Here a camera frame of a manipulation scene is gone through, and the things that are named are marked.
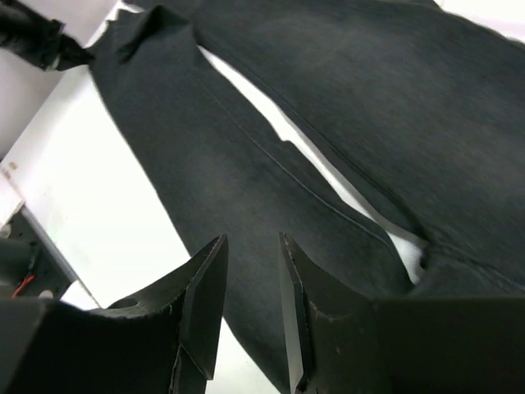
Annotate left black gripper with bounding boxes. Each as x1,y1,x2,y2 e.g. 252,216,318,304
1,7,94,71

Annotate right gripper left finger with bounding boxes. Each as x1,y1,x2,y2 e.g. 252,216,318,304
1,236,228,393

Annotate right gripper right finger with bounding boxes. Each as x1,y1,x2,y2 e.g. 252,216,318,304
278,234,524,393

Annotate black trousers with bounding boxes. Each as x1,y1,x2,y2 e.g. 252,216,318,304
90,1,524,393

